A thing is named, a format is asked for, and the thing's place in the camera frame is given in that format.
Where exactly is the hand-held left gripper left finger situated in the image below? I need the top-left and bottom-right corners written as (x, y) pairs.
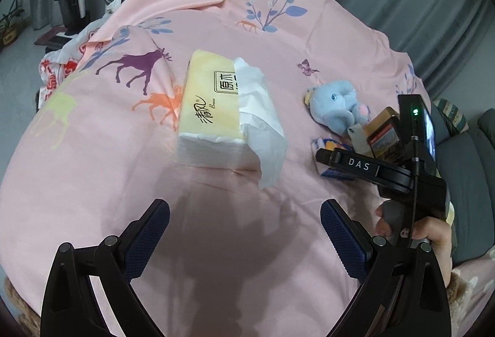
top-left (42, 199), bottom-right (171, 337)

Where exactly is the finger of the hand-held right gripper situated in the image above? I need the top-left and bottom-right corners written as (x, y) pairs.
top-left (315, 147), bottom-right (412, 192)

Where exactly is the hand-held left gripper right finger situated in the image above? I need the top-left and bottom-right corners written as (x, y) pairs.
top-left (320, 199), bottom-right (452, 337)

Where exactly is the small blue packet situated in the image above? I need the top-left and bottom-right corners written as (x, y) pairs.
top-left (312, 136), bottom-right (362, 181)

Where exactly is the yellow tissue pack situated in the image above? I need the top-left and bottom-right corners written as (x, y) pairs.
top-left (176, 49), bottom-right (289, 191)

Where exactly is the person's right hand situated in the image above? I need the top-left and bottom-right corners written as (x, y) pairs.
top-left (375, 203), bottom-right (453, 289)

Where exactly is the gold and black tin box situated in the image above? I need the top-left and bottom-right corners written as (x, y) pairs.
top-left (364, 107), bottom-right (401, 159)

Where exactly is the grey sofa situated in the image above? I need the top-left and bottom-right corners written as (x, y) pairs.
top-left (433, 99), bottom-right (495, 264)

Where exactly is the blue plush elephant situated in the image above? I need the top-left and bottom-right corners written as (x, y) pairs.
top-left (303, 80), bottom-right (372, 136)

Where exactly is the striped patterned cushion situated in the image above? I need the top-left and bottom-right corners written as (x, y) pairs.
top-left (433, 99), bottom-right (468, 134)

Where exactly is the pink patterned fabric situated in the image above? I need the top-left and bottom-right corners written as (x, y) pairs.
top-left (445, 263), bottom-right (495, 337)

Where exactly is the pink printed bedsheet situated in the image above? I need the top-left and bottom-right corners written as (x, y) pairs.
top-left (0, 0), bottom-right (437, 337)

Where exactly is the white cloth with red print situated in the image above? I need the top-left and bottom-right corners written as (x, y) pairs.
top-left (39, 28), bottom-right (101, 106)

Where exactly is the potted plant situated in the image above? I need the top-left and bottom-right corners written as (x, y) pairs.
top-left (0, 4), bottom-right (24, 47)

